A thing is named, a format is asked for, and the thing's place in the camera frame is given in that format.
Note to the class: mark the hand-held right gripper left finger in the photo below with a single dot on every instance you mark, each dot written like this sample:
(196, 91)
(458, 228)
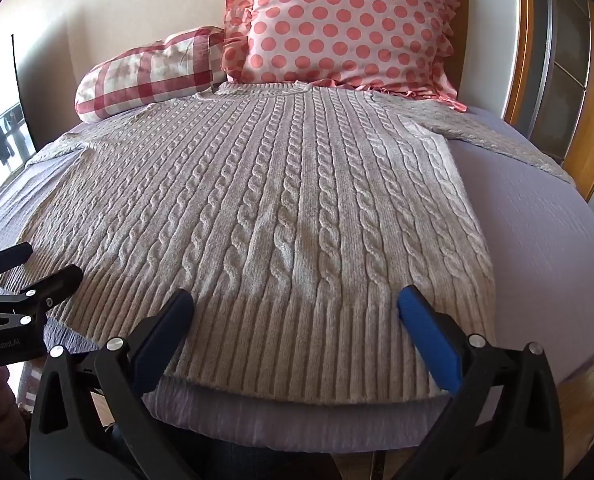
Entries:
(163, 329)

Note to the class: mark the wall poster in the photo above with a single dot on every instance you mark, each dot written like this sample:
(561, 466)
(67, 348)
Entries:
(4, 135)

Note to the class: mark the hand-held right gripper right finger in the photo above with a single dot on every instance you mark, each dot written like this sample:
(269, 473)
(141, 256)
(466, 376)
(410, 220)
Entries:
(427, 332)

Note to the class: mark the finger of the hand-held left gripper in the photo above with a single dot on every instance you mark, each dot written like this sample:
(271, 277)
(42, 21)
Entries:
(14, 251)
(59, 280)

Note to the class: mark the pink polka dot pillow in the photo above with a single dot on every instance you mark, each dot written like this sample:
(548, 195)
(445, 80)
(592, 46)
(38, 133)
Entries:
(349, 22)

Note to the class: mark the red checked pillow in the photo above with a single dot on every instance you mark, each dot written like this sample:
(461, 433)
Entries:
(149, 75)

